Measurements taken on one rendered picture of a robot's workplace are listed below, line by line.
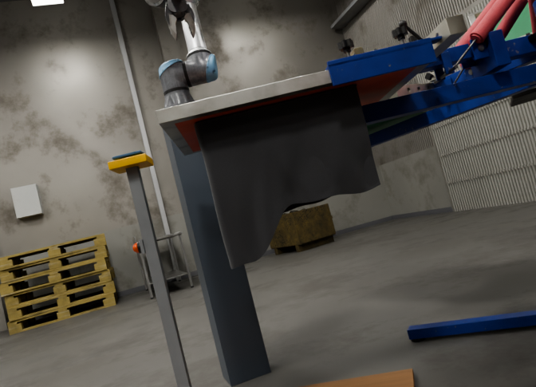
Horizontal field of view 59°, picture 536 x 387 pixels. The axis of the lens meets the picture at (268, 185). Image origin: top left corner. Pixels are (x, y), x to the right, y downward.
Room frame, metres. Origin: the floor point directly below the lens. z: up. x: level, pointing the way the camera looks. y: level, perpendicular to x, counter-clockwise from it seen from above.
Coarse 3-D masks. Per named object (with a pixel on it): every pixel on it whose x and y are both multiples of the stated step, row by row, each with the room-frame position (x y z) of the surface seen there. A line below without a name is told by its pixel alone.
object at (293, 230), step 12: (324, 204) 7.79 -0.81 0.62; (288, 216) 7.58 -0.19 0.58; (300, 216) 7.52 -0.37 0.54; (312, 216) 7.64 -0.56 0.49; (324, 216) 7.76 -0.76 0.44; (276, 228) 7.96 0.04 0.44; (288, 228) 7.65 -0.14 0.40; (300, 228) 7.49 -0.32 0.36; (312, 228) 7.61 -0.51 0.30; (324, 228) 7.73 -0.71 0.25; (276, 240) 8.04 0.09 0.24; (288, 240) 7.73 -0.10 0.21; (300, 240) 7.47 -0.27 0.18; (312, 240) 7.58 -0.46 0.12; (324, 240) 7.81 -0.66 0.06; (276, 252) 8.14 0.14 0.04
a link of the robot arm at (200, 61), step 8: (192, 0) 2.15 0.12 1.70; (192, 8) 2.14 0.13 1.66; (184, 24) 2.13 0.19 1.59; (200, 24) 2.16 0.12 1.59; (184, 32) 2.14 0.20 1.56; (200, 32) 2.13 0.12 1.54; (192, 40) 2.11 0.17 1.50; (200, 40) 2.12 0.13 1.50; (192, 48) 2.11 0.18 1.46; (200, 48) 2.10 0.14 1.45; (192, 56) 2.09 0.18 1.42; (200, 56) 2.08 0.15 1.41; (208, 56) 2.09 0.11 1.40; (192, 64) 2.08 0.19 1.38; (200, 64) 2.08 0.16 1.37; (208, 64) 2.07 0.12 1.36; (216, 64) 2.16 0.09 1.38; (192, 72) 2.08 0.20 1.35; (200, 72) 2.08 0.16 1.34; (208, 72) 2.08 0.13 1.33; (216, 72) 2.12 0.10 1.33; (192, 80) 2.10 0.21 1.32; (200, 80) 2.10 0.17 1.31; (208, 80) 2.12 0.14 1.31
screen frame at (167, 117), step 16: (288, 80) 1.28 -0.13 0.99; (304, 80) 1.29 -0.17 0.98; (320, 80) 1.29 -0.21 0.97; (224, 96) 1.27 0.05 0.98; (240, 96) 1.27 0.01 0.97; (256, 96) 1.28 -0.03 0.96; (272, 96) 1.28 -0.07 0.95; (288, 96) 1.32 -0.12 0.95; (384, 96) 1.68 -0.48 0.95; (160, 112) 1.26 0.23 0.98; (176, 112) 1.26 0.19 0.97; (192, 112) 1.26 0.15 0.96; (208, 112) 1.27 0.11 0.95; (176, 128) 1.36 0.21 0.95; (176, 144) 1.59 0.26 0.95
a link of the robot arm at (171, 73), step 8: (168, 64) 2.08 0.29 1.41; (176, 64) 2.09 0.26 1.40; (184, 64) 2.08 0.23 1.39; (160, 72) 2.09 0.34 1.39; (168, 72) 2.08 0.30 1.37; (176, 72) 2.07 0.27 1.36; (184, 72) 2.08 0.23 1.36; (160, 80) 2.11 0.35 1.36; (168, 80) 2.08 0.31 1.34; (176, 80) 2.08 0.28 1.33; (184, 80) 2.09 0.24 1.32; (168, 88) 2.08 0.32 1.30
